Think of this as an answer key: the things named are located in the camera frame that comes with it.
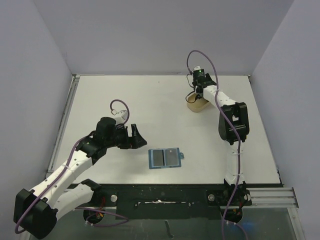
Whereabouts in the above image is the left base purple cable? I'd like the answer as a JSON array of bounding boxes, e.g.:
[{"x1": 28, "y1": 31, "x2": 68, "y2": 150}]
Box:
[{"x1": 74, "y1": 206, "x2": 138, "y2": 228}]

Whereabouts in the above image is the tan oval wooden tray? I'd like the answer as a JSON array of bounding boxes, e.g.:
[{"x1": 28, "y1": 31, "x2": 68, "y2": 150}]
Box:
[{"x1": 186, "y1": 93, "x2": 210, "y2": 113}]

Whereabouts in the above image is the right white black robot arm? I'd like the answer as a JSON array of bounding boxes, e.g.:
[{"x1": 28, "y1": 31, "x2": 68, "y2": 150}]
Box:
[{"x1": 187, "y1": 66, "x2": 250, "y2": 186}]

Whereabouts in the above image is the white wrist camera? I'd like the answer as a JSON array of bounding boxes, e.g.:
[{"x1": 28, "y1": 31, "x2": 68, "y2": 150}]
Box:
[
  {"x1": 192, "y1": 65, "x2": 202, "y2": 72},
  {"x1": 111, "y1": 109, "x2": 130, "y2": 125}
]

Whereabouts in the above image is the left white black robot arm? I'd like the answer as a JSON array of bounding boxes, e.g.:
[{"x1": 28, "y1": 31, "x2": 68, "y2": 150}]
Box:
[{"x1": 13, "y1": 117, "x2": 147, "y2": 240}]

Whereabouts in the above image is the blue card holder wallet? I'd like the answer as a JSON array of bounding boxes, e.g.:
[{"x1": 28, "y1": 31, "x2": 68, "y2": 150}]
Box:
[{"x1": 148, "y1": 147, "x2": 185, "y2": 169}]

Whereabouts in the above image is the right aluminium rail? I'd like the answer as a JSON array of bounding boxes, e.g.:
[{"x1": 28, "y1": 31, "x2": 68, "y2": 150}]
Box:
[{"x1": 247, "y1": 187, "x2": 299, "y2": 208}]

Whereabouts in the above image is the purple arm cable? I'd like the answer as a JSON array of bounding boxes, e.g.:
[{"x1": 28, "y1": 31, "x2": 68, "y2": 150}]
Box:
[
  {"x1": 186, "y1": 50, "x2": 244, "y2": 191},
  {"x1": 14, "y1": 99, "x2": 130, "y2": 235}
]

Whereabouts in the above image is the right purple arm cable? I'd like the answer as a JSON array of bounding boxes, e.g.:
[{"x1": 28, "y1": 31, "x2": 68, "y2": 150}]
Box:
[{"x1": 186, "y1": 50, "x2": 244, "y2": 191}]

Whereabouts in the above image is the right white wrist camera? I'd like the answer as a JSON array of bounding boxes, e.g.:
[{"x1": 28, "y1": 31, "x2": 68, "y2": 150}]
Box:
[{"x1": 192, "y1": 65, "x2": 202, "y2": 72}]

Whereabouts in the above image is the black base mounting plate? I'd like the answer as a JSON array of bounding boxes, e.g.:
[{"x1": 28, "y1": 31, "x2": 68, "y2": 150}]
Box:
[{"x1": 84, "y1": 184, "x2": 252, "y2": 220}]

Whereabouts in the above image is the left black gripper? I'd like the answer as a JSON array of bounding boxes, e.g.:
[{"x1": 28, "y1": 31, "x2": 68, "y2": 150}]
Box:
[{"x1": 105, "y1": 123, "x2": 146, "y2": 149}]

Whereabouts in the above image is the left aluminium rail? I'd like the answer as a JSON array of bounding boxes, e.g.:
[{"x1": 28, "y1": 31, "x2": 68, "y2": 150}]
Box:
[{"x1": 45, "y1": 74, "x2": 80, "y2": 178}]

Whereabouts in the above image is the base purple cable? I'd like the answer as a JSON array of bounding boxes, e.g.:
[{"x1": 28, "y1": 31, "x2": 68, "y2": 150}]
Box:
[
  {"x1": 74, "y1": 206, "x2": 138, "y2": 228},
  {"x1": 221, "y1": 189, "x2": 251, "y2": 240}
]

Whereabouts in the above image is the aluminium rail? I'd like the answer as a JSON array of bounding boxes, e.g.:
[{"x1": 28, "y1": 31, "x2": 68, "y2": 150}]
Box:
[
  {"x1": 45, "y1": 74, "x2": 80, "y2": 178},
  {"x1": 247, "y1": 187, "x2": 299, "y2": 208}
]

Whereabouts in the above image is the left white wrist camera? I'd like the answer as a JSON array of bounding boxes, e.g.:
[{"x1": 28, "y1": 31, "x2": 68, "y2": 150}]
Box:
[{"x1": 111, "y1": 109, "x2": 130, "y2": 125}]

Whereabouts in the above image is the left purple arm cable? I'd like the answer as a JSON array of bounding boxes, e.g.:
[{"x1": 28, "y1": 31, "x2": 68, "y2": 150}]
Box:
[{"x1": 14, "y1": 99, "x2": 130, "y2": 235}]

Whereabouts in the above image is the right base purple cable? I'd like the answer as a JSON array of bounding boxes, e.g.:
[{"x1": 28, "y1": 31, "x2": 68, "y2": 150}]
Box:
[{"x1": 221, "y1": 189, "x2": 251, "y2": 240}]

